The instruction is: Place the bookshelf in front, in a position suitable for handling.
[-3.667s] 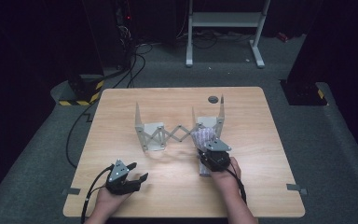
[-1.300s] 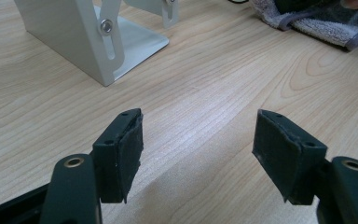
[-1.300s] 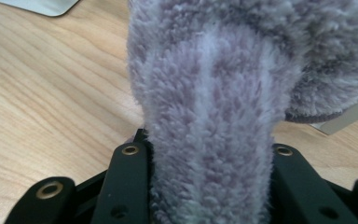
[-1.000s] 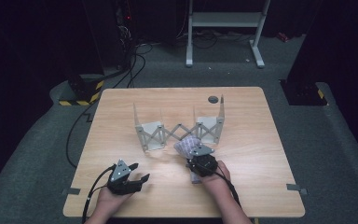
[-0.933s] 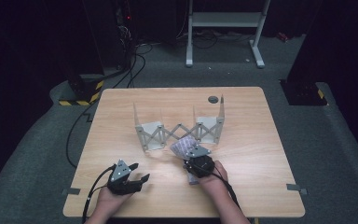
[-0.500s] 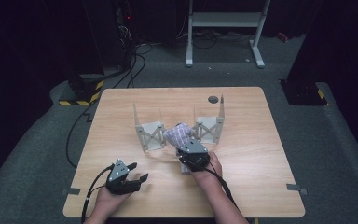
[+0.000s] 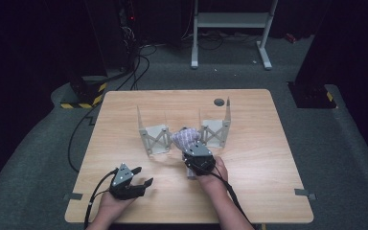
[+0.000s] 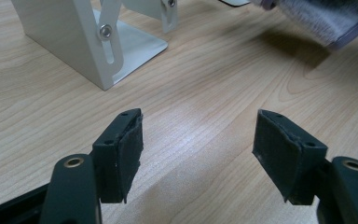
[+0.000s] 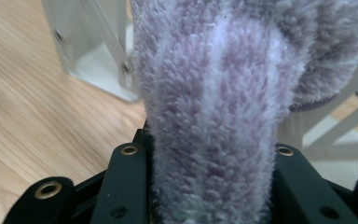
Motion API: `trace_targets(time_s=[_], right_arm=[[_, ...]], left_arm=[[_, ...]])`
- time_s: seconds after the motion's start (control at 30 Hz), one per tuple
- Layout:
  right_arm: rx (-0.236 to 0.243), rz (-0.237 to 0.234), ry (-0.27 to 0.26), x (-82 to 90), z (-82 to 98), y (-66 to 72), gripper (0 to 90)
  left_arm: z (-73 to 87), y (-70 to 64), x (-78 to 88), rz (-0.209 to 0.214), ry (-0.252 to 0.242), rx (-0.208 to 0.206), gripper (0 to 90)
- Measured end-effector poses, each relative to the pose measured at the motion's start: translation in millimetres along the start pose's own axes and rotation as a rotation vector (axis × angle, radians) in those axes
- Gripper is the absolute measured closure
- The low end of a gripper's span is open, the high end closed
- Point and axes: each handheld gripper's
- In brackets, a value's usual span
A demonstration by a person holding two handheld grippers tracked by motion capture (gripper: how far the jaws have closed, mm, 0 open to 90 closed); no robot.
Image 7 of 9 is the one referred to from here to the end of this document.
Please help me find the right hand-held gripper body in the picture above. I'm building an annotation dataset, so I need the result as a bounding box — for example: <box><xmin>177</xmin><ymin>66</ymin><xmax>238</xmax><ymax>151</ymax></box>
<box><xmin>181</xmin><ymin>141</ymin><xmax>218</xmax><ymax>177</ymax></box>

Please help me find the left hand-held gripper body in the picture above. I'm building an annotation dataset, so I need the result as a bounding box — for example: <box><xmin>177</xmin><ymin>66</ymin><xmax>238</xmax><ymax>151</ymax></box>
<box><xmin>108</xmin><ymin>163</ymin><xmax>147</xmax><ymax>201</ymax></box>

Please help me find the striped towel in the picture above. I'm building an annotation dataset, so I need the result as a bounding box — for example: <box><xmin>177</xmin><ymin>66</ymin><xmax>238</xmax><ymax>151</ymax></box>
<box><xmin>170</xmin><ymin>126</ymin><xmax>203</xmax><ymax>181</ymax></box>

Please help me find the expandable metal book rack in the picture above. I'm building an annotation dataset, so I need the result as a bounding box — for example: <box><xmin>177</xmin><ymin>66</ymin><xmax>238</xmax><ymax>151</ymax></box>
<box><xmin>136</xmin><ymin>96</ymin><xmax>232</xmax><ymax>157</ymax></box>

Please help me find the person's left hand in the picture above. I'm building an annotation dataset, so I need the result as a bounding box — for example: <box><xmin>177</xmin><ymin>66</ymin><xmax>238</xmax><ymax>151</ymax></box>
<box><xmin>97</xmin><ymin>191</ymin><xmax>136</xmax><ymax>222</ymax></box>

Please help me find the person's right hand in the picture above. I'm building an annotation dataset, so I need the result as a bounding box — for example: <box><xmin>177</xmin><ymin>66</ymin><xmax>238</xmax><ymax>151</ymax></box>
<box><xmin>195</xmin><ymin>155</ymin><xmax>230</xmax><ymax>194</ymax></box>

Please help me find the black hazard-striped base block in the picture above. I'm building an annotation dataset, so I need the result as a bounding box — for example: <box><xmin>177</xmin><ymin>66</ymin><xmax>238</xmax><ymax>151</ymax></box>
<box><xmin>59</xmin><ymin>75</ymin><xmax>108</xmax><ymax>109</ymax></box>
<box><xmin>287</xmin><ymin>80</ymin><xmax>337</xmax><ymax>109</ymax></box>

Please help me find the white metal stand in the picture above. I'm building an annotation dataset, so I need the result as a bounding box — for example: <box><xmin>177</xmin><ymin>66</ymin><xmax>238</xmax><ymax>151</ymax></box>
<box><xmin>190</xmin><ymin>0</ymin><xmax>279</xmax><ymax>71</ymax></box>

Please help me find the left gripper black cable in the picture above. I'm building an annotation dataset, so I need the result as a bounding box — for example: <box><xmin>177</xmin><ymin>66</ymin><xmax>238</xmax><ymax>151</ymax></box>
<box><xmin>82</xmin><ymin>168</ymin><xmax>118</xmax><ymax>230</ymax></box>

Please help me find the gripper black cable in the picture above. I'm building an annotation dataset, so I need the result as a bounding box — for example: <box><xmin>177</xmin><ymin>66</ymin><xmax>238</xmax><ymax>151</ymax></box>
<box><xmin>210</xmin><ymin>165</ymin><xmax>254</xmax><ymax>226</ymax></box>
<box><xmin>82</xmin><ymin>168</ymin><xmax>118</xmax><ymax>230</ymax></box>

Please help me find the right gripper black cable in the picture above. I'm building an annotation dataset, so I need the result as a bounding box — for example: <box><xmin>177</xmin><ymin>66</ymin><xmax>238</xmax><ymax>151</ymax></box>
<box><xmin>210</xmin><ymin>165</ymin><xmax>254</xmax><ymax>226</ymax></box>

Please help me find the looped black floor cable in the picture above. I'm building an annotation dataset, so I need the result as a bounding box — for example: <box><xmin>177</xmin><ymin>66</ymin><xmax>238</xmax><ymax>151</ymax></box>
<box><xmin>129</xmin><ymin>43</ymin><xmax>158</xmax><ymax>92</ymax></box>

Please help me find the bundle of cables under stand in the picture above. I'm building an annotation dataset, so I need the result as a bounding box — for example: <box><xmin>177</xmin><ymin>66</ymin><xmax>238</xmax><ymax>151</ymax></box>
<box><xmin>181</xmin><ymin>29</ymin><xmax>264</xmax><ymax>51</ymax></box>

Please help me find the dark equipment rack with wires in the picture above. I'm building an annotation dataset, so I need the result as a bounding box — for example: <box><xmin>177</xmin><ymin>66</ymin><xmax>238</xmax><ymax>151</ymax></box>
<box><xmin>117</xmin><ymin>0</ymin><xmax>142</xmax><ymax>73</ymax></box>

